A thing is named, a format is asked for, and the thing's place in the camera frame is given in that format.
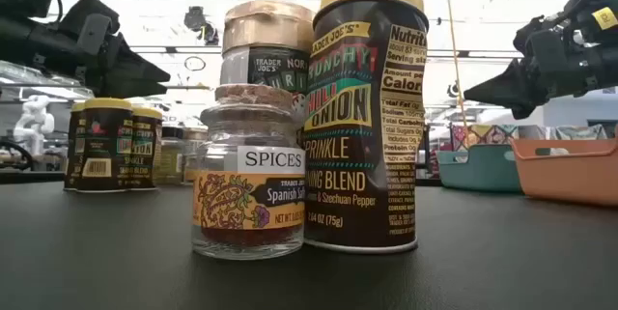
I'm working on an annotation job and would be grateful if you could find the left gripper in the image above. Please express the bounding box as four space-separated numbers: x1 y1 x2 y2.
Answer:
0 14 172 99

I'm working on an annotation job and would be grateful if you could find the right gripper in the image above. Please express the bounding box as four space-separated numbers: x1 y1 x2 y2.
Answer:
463 34 618 121

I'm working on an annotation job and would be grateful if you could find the furikake jar gold lid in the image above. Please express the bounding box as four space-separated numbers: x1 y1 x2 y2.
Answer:
183 127 210 156
219 0 316 130

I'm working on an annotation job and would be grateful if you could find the colourful patchwork quilt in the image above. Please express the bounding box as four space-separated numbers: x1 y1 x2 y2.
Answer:
451 124 520 152

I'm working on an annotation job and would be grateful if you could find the leaf print fabric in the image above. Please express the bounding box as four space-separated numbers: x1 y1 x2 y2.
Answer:
554 124 608 141

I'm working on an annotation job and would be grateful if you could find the teal plastic bin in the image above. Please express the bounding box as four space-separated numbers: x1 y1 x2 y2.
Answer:
436 144 523 193

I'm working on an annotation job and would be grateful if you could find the green herb jar black lid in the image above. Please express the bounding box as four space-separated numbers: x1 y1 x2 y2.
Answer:
160 126 187 185

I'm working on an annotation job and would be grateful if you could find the orange plastic bin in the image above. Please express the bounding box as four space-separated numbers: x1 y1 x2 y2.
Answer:
510 136 618 208

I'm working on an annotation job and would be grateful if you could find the black round hoop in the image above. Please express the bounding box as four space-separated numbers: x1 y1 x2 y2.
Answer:
0 138 36 172

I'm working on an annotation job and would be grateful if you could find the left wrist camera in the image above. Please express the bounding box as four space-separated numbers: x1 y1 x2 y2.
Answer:
57 0 121 55

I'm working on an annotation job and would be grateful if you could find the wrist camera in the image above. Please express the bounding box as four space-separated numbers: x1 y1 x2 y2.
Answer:
57 0 121 55
513 14 576 77

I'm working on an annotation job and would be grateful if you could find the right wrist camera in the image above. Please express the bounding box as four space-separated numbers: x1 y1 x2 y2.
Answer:
513 14 576 77

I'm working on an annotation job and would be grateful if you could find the yellow hanging cord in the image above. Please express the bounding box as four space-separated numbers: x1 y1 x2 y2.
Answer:
442 0 470 130

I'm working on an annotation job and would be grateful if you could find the black ceiling cable reel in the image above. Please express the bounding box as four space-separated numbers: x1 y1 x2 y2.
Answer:
183 5 220 46

